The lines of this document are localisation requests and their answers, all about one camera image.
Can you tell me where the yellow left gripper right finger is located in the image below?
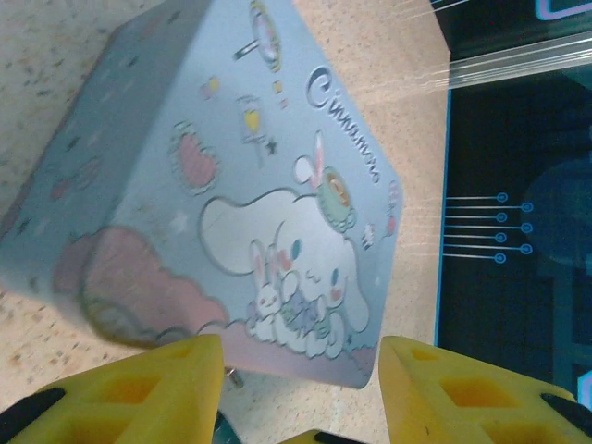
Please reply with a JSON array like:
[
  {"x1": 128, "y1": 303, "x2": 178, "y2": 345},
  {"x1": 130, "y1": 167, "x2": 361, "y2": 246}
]
[{"x1": 378, "y1": 335, "x2": 592, "y2": 444}]

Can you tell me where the blue cartoon bunny tin box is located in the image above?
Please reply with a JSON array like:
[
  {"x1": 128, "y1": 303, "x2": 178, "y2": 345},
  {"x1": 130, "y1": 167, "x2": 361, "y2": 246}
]
[{"x1": 0, "y1": 0, "x2": 405, "y2": 391}]

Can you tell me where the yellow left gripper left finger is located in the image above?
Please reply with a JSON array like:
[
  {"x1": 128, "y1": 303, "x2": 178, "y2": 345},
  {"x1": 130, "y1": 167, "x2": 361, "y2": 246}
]
[{"x1": 0, "y1": 333, "x2": 226, "y2": 444}]

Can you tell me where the blue right side trim strip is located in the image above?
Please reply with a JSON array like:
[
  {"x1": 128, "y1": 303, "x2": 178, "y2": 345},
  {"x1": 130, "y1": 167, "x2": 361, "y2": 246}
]
[{"x1": 433, "y1": 87, "x2": 454, "y2": 349}]

